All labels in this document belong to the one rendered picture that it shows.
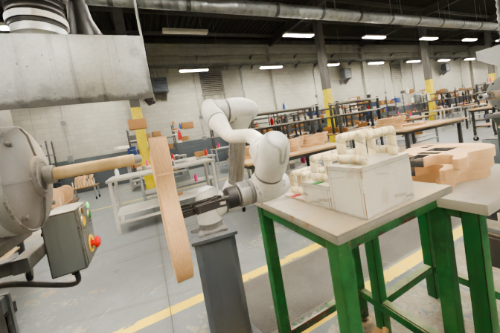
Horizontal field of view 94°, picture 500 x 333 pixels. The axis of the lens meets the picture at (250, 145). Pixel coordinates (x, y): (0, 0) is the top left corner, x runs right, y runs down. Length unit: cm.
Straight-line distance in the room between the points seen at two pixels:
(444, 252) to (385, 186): 46
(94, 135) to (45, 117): 177
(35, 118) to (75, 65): 1184
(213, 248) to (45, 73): 121
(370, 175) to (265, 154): 35
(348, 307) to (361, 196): 34
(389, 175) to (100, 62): 90
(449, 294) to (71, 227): 145
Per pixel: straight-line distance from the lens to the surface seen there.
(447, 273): 134
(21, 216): 70
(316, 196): 100
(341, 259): 83
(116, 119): 1187
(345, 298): 89
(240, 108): 126
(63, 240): 99
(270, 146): 72
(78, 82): 60
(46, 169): 74
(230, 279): 163
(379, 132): 92
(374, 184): 88
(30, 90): 62
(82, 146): 1197
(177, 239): 65
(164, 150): 64
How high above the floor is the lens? 127
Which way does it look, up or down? 3 degrees down
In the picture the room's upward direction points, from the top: 10 degrees counter-clockwise
